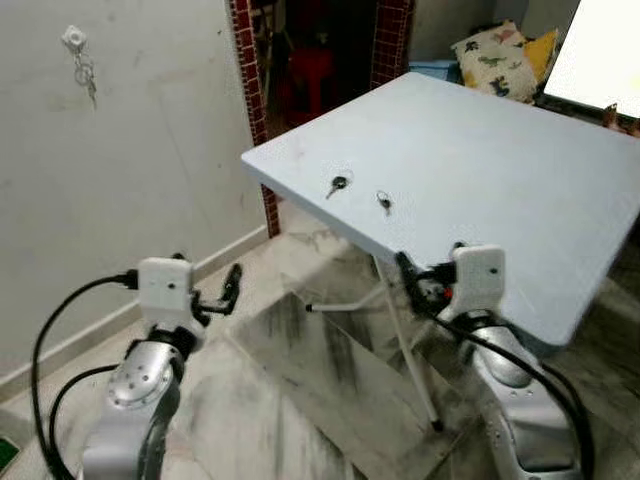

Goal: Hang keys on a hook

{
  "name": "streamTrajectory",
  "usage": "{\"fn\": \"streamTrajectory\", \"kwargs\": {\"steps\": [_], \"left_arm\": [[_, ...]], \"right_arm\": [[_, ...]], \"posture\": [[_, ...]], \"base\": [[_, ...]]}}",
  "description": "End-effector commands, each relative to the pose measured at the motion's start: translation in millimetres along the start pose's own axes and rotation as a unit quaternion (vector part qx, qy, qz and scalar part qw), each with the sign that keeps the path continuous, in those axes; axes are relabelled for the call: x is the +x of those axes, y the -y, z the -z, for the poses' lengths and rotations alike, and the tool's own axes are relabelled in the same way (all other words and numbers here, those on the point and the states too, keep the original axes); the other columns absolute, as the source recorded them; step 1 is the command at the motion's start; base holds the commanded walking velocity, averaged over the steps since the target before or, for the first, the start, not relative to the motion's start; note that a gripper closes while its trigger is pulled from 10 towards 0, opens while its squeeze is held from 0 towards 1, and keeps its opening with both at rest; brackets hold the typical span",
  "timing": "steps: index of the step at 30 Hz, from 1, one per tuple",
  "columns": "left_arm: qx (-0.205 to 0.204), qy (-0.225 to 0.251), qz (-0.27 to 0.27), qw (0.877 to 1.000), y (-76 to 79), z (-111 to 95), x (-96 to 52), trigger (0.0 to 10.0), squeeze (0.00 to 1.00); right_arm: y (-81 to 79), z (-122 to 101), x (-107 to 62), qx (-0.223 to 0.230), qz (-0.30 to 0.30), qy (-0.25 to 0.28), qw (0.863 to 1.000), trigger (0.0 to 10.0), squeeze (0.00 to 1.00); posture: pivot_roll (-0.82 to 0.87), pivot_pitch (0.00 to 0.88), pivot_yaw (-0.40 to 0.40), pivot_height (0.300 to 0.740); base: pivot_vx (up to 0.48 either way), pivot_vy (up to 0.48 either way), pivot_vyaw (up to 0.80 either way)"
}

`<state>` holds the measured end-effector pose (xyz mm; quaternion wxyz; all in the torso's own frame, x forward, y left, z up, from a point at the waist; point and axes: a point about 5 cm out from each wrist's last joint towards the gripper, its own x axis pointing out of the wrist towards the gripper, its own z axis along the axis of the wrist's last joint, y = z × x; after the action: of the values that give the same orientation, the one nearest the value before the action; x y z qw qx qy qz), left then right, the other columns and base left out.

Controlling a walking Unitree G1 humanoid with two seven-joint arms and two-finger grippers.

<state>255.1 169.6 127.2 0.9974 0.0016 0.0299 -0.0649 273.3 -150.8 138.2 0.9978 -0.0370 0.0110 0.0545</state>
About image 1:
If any light blue folding table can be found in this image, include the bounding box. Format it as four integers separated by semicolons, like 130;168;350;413
240;70;640;433

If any black headed silver key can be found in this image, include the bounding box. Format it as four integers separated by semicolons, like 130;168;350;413
325;175;352;200

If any blue plastic container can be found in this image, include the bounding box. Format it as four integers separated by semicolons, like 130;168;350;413
408;58;463;86

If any dinosaur print pillow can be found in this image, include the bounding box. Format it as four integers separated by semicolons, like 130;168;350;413
450;20;546;103

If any red tiled door jamb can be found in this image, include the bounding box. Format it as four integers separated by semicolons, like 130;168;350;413
370;0;416;91
228;0;281;238

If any yellow pillow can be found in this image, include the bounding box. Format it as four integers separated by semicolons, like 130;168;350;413
522;28;561;86

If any red plastic stool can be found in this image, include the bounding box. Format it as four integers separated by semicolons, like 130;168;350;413
290;45;336;121

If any bright white panel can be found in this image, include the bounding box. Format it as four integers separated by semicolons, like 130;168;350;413
543;0;640;119

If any green mat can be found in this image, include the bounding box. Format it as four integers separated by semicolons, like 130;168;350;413
0;435;21;476

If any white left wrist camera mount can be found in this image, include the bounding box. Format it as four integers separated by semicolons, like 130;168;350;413
137;257;194;331

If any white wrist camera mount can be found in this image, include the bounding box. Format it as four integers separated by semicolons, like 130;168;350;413
137;257;194;331
452;245;506;321

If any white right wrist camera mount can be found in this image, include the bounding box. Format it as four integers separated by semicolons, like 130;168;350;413
452;245;506;321

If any silver key bunch with ring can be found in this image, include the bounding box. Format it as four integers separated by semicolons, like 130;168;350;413
72;50;99;109

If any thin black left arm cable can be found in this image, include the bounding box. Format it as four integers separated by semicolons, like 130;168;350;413
47;363;121;480

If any white square wall hook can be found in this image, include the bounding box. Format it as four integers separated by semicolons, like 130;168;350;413
62;25;89;53

